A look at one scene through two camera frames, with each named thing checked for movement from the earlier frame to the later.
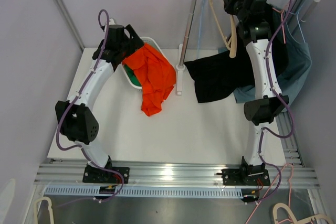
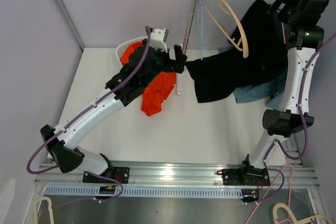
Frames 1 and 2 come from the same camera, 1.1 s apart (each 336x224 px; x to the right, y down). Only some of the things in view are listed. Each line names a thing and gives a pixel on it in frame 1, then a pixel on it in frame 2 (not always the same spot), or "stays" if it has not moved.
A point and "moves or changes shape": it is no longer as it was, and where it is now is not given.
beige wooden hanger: x=232 y=45 moves or changes shape
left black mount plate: x=95 y=174 stays
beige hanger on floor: x=303 y=221 stays
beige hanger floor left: x=50 y=208 stays
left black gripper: x=134 y=46 → x=172 y=65
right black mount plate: x=241 y=177 stays
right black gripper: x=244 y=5 → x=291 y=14
